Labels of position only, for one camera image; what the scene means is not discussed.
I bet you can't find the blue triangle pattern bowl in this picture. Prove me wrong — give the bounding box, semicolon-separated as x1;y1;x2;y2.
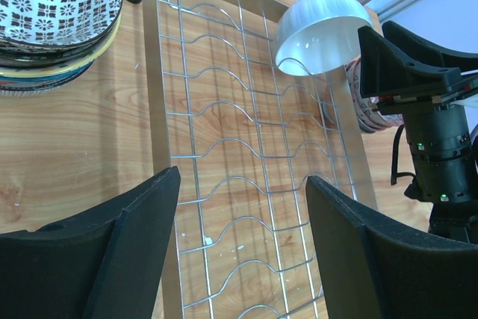
1;62;93;89

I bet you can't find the red geometric pattern bowl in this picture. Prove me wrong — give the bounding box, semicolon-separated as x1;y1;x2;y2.
345;57;403;131

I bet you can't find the brown diamond pattern bowl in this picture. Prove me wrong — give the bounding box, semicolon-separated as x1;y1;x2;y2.
1;0;122;53

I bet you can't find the silver wire dish rack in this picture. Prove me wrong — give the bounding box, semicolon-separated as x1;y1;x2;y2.
125;0;426;319

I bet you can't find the black leaf coral bowl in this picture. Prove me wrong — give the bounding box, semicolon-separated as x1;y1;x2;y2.
1;16;122;67

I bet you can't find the yellow rim leaf bowl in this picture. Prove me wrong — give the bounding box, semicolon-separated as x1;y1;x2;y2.
1;16;121;78

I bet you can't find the plain white bowl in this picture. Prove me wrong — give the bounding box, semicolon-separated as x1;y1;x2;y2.
273;0;373;76

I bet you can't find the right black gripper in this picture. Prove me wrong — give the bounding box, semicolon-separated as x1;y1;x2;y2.
358;21;477;115

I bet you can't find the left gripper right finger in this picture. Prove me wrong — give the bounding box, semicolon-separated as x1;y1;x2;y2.
305;176;477;318

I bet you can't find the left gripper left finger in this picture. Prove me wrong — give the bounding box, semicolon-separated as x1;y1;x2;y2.
1;167;181;318

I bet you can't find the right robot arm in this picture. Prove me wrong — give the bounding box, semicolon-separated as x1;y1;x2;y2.
358;21;477;244

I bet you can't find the striped line pattern bowl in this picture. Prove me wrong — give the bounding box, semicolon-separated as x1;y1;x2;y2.
1;87;54;97

